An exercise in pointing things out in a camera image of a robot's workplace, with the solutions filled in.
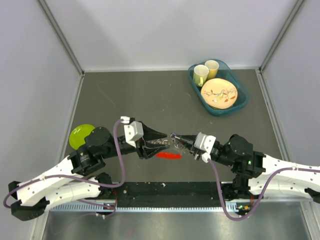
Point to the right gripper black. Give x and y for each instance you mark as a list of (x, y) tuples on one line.
[(194, 150)]

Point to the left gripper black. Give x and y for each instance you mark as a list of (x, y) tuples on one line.
[(144, 152)]

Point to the metal keyring cluster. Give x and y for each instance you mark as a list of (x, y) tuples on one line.
[(167, 142)]

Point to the red handled metal key holder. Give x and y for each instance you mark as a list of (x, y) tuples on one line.
[(168, 155)]

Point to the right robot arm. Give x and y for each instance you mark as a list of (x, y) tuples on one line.
[(255, 173)]

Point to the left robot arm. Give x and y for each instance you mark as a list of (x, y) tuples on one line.
[(72, 179)]

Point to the cream painted plate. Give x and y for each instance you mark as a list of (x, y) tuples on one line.
[(219, 93)]

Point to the pale green mug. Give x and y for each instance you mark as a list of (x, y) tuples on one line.
[(200, 74)]

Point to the green plastic plate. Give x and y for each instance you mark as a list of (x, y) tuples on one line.
[(78, 134)]

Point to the teal plastic tray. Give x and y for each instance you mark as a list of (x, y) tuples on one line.
[(224, 72)]

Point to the yellow mug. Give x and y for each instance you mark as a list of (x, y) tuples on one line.
[(213, 67)]

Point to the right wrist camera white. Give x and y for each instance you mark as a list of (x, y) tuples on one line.
[(203, 145)]

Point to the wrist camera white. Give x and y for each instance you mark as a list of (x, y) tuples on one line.
[(133, 130), (203, 145)]

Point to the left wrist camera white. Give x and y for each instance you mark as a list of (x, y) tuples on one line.
[(133, 130)]

